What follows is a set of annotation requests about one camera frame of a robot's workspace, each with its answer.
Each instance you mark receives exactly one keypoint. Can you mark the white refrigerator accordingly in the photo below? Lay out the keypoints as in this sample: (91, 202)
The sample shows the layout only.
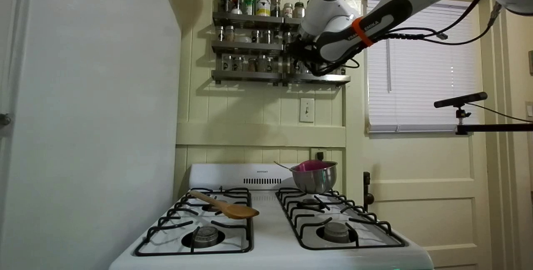
(91, 120)

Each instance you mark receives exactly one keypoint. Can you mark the white gas stove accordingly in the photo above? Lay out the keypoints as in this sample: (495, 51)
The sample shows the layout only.
(270, 245)

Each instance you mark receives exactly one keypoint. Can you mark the black cap spice bottle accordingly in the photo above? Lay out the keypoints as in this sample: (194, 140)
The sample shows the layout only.
(225, 1)

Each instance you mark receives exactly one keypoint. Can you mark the small glass spice jar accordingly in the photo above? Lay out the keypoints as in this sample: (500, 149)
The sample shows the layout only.
(229, 33)
(219, 33)
(267, 37)
(255, 37)

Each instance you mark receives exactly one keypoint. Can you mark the metal spoon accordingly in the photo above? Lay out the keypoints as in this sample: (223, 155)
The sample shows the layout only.
(282, 165)

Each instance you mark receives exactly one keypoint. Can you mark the pink bowl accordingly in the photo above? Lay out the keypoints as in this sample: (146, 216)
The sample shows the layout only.
(312, 165)

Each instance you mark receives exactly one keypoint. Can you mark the wall socket with plug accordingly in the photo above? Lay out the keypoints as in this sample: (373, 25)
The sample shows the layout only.
(319, 154)

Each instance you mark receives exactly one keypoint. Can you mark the metal spice rack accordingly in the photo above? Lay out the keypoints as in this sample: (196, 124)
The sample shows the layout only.
(250, 21)

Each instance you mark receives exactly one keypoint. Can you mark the row of spice jars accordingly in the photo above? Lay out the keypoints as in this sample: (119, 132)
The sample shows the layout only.
(250, 64)

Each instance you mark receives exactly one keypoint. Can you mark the red label spice bottle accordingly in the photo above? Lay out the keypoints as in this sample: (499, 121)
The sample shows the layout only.
(237, 0)

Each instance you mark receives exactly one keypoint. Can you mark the cream door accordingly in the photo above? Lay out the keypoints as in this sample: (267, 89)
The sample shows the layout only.
(429, 178)

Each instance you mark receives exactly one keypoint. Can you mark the light switch plate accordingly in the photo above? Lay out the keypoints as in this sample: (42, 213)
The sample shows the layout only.
(307, 110)

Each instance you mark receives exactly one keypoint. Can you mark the black door knob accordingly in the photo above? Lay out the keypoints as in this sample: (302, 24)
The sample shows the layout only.
(368, 197)

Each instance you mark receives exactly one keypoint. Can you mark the window blind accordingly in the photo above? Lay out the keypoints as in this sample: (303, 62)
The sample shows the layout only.
(420, 87)

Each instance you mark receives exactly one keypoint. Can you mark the silver bowl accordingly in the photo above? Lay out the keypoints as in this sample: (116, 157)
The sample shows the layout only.
(314, 180)

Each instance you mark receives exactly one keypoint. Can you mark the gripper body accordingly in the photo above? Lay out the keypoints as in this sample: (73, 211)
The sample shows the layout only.
(300, 55)

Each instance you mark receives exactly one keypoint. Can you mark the camera on mount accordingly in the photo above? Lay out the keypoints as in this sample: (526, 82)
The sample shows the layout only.
(460, 100)

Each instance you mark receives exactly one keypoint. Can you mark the stove burner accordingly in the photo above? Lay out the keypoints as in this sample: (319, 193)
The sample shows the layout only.
(310, 201)
(204, 236)
(336, 232)
(210, 207)

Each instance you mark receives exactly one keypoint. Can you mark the green cap spice bottle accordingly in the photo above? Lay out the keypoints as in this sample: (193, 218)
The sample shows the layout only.
(249, 6)

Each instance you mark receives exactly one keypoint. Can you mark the yellow label spice jar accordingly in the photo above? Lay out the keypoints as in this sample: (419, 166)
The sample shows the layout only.
(262, 3)

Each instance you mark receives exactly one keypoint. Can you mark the wooden spoon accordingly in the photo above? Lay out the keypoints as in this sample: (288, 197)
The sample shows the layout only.
(237, 211)

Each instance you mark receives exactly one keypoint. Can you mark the black stove grate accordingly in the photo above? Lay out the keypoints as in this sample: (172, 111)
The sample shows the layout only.
(250, 220)
(291, 216)

